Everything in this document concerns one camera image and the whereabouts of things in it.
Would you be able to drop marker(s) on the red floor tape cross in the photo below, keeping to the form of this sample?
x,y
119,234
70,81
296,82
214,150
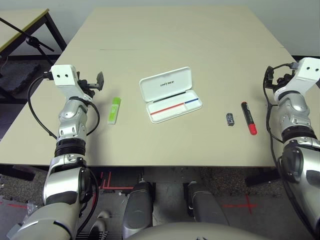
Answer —
x,y
246,206

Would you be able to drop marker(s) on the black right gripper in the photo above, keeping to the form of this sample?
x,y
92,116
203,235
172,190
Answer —
x,y
281,81

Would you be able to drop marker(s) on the white plastic pencil case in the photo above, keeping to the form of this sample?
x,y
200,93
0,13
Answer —
x,y
165,85

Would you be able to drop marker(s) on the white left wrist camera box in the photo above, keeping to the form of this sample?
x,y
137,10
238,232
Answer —
x,y
63,75

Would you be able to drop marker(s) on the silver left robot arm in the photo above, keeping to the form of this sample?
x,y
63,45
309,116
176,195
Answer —
x,y
67,117

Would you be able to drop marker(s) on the black marker with red cap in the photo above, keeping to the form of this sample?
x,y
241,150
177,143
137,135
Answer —
x,y
248,117

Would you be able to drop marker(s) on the black table foot bar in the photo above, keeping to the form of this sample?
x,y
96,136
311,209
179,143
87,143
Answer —
x,y
17,172
262,178

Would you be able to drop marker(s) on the black tripod stand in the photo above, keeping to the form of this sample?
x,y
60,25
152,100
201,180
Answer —
x,y
31,40

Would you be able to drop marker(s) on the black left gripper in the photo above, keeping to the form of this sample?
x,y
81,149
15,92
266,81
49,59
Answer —
x,y
86,86

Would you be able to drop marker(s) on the beige robot torso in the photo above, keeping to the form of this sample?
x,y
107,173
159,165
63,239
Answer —
x,y
190,232

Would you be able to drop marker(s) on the dark foam floor mat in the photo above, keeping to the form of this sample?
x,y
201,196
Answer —
x,y
17,75

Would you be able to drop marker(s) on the green highlighter pen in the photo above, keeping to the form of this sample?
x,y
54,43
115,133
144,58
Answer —
x,y
114,111

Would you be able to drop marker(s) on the beige side table black frame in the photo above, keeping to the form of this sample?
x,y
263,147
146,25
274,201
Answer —
x,y
25,17

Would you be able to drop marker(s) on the small dark eraser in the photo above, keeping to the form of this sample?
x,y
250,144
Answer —
x,y
230,119

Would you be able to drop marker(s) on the grey robot right leg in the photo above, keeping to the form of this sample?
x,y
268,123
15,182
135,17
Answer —
x,y
205,205

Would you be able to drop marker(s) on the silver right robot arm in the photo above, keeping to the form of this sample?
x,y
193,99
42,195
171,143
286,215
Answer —
x,y
295,112

